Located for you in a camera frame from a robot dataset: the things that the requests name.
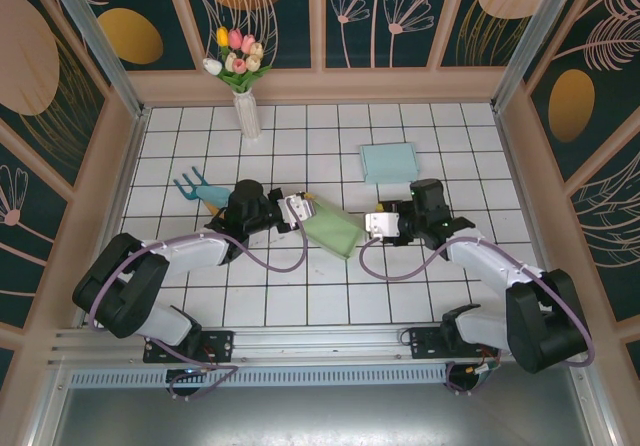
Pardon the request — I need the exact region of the grey metal sheet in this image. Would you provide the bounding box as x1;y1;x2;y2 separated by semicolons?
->
49;385;596;446

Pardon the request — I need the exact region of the left aluminium frame post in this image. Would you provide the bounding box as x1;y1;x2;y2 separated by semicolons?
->
39;0;151;122

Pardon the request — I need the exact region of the right aluminium frame post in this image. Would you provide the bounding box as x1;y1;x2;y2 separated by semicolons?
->
492;0;586;112

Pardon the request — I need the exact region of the light green paper box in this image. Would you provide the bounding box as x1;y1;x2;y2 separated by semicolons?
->
302;200;365;262

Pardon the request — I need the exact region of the teal rake with wooden handle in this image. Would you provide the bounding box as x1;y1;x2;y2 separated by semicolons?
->
173;167;221;216

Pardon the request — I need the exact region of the green circuit board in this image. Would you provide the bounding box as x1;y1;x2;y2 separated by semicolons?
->
467;358;501;382

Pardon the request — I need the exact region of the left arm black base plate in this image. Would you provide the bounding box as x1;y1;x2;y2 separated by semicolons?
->
143;329;236;364

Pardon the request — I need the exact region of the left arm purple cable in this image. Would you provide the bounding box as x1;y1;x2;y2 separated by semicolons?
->
85;213;309;401

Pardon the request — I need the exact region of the aluminium frame post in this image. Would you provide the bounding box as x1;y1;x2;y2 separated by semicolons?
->
492;0;586;112
39;0;151;122

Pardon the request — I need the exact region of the white ribbed vase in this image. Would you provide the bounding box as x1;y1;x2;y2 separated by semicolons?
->
233;90;262;140

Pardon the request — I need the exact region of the light blue toy trowel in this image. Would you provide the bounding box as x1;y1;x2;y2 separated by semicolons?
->
194;185;234;208

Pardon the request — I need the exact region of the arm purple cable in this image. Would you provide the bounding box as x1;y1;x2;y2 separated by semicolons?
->
359;235;596;396
85;213;309;401

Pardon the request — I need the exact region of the light blue paper box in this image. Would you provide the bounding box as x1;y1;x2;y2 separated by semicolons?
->
359;141;420;186

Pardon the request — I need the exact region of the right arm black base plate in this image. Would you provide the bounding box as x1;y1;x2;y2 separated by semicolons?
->
408;325;501;362

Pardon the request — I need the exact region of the aluminium mounting rail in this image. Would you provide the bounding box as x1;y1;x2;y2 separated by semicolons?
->
47;320;596;367

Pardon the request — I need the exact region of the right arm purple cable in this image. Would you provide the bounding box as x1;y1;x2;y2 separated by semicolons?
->
359;235;596;396

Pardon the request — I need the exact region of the artificial tulip bouquet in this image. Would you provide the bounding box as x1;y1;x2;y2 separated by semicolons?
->
202;25;274;98

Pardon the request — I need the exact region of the slotted grey cable duct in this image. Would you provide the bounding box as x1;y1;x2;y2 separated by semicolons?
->
67;368;451;387

